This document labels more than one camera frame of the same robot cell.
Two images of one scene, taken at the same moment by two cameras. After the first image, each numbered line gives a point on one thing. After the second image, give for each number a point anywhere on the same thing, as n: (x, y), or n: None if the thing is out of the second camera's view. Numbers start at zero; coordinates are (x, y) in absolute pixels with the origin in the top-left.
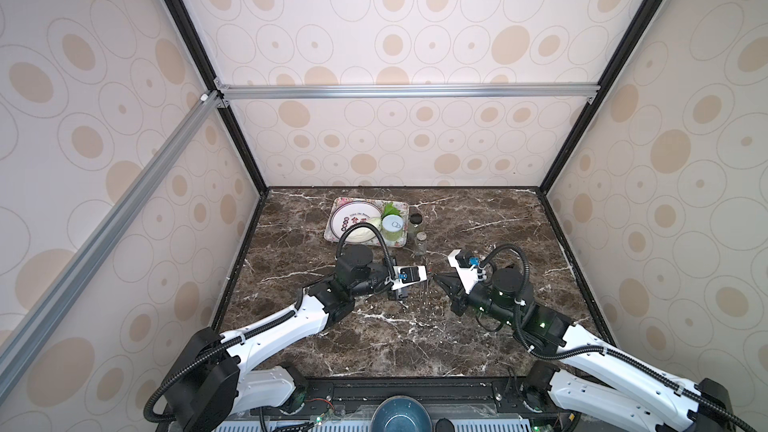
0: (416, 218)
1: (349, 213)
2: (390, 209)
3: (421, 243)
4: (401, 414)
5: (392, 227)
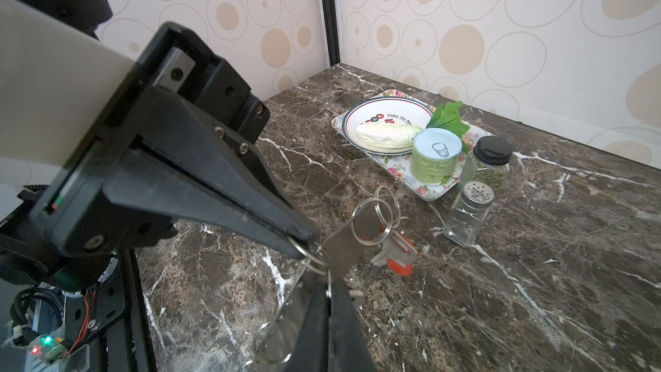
0: (490, 163)
1: (386, 110)
2: (447, 116)
3: (470, 213)
4: None
5: (434, 156)
